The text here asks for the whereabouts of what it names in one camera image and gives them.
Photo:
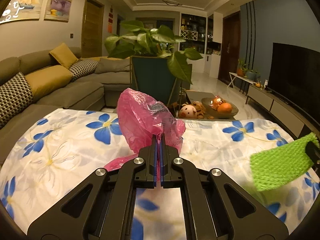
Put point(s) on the large black television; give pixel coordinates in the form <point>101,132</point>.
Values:
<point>294,75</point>

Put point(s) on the purple abstract painting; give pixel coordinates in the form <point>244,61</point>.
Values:
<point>58,10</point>

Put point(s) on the potted green plant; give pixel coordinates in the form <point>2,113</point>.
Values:
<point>156,68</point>

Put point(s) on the wooden door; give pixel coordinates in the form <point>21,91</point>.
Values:
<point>92,29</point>

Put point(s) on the houndstooth patterned cushion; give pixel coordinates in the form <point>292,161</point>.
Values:
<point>83,68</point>

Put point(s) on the dark fruit tray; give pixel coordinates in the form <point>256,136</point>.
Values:
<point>211,105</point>

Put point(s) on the floral white tablecloth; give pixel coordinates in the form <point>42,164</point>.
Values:
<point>54,154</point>

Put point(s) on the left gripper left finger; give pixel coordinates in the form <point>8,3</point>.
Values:
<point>101,206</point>

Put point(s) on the pink pig figurine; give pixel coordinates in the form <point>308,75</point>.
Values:
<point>187,112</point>

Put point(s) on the large yellow cushion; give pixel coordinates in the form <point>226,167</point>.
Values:
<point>47,80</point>

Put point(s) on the pink plastic bag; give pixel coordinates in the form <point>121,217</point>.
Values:
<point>140,118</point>

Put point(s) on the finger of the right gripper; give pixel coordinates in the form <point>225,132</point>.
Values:
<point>313,153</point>

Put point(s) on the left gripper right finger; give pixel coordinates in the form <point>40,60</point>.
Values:
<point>214,205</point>

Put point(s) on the display shelf cabinet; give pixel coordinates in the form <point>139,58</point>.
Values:
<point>193,31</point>

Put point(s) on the grey tv cabinet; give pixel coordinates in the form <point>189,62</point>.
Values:
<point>293,122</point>

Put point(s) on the small white side table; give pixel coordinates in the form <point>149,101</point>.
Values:
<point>245,82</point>

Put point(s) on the orange fruit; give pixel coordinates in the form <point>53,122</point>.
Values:
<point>225,108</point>

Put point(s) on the sailboat painting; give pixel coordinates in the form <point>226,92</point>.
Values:
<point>18,10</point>

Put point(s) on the green foam net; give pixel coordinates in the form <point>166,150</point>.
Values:
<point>279,166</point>

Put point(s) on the dark entrance door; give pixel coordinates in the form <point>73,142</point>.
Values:
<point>230,47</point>

